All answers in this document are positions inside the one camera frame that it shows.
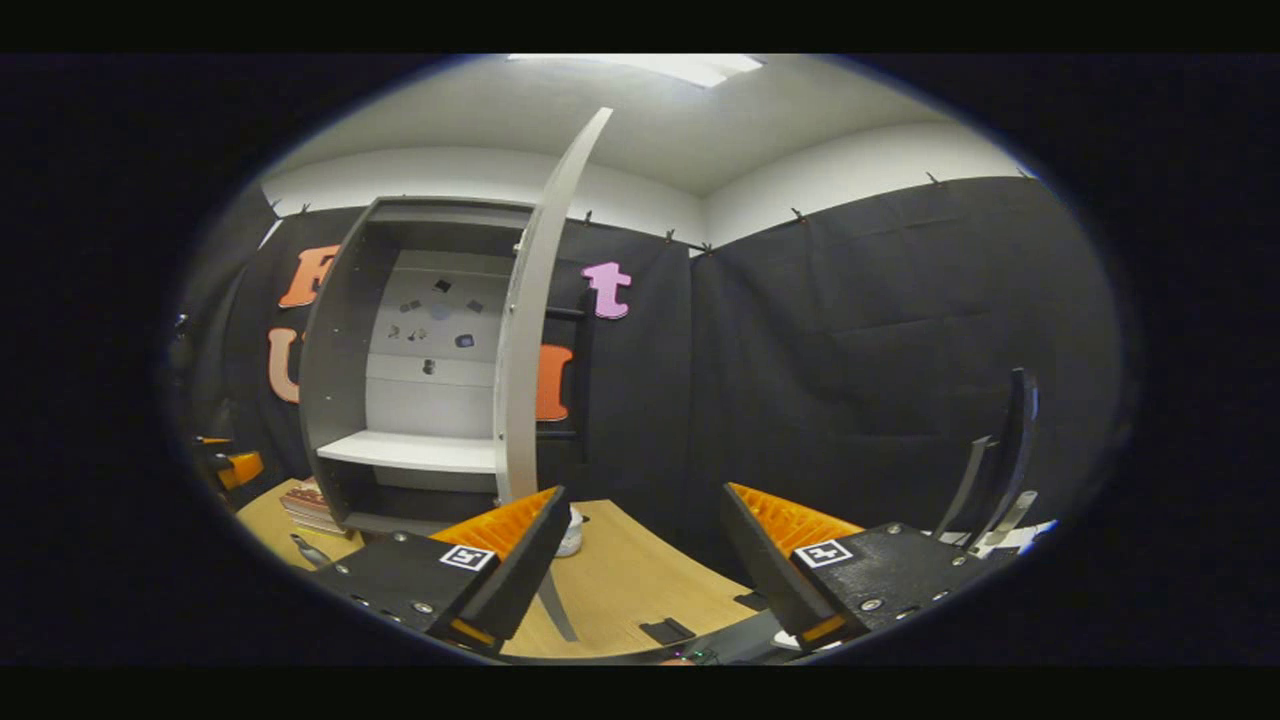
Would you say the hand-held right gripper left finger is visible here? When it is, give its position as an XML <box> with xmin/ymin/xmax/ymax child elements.
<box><xmin>312</xmin><ymin>485</ymin><xmax>571</xmax><ymax>656</ymax></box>

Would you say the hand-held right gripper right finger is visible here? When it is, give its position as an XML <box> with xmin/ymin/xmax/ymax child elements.
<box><xmin>721</xmin><ymin>483</ymin><xmax>1019</xmax><ymax>651</ymax></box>

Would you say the grey cabinet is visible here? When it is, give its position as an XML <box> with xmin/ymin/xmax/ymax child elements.
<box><xmin>298</xmin><ymin>195</ymin><xmax>591</xmax><ymax>536</ymax></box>

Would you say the black cabinet door handle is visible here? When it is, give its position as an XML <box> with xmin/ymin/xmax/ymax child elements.
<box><xmin>543</xmin><ymin>292</ymin><xmax>593</xmax><ymax>466</ymax></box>

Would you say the white cabinet door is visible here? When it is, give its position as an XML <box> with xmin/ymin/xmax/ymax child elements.
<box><xmin>493</xmin><ymin>107</ymin><xmax>614</xmax><ymax>643</ymax></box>

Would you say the white cabinet shelf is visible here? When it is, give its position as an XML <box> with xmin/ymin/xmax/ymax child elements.
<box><xmin>316</xmin><ymin>430</ymin><xmax>498</xmax><ymax>474</ymax></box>

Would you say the reddish brown book stack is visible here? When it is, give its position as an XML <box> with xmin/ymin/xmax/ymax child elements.
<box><xmin>280</xmin><ymin>480</ymin><xmax>346</xmax><ymax>536</ymax></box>

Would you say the black backdrop cloth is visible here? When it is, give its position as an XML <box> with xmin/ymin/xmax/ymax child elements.
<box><xmin>170</xmin><ymin>175</ymin><xmax>1131</xmax><ymax>591</ymax></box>

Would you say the white sheet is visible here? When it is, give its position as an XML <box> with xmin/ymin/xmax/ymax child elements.
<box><xmin>925</xmin><ymin>518</ymin><xmax>1059</xmax><ymax>561</ymax></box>

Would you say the black curved stand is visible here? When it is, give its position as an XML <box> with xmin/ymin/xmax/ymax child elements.
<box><xmin>933</xmin><ymin>367</ymin><xmax>1041</xmax><ymax>553</ymax></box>

